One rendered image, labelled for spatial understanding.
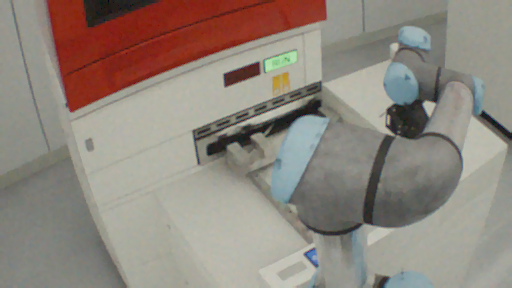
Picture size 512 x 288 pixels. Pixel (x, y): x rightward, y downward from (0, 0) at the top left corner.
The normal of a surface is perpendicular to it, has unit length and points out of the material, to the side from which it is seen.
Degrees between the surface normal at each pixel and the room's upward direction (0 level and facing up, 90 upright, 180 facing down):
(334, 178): 59
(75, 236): 0
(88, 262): 0
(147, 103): 90
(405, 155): 11
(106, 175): 90
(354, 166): 38
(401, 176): 42
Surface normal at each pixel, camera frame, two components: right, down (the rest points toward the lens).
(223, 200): -0.07, -0.78
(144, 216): 0.51, 0.51
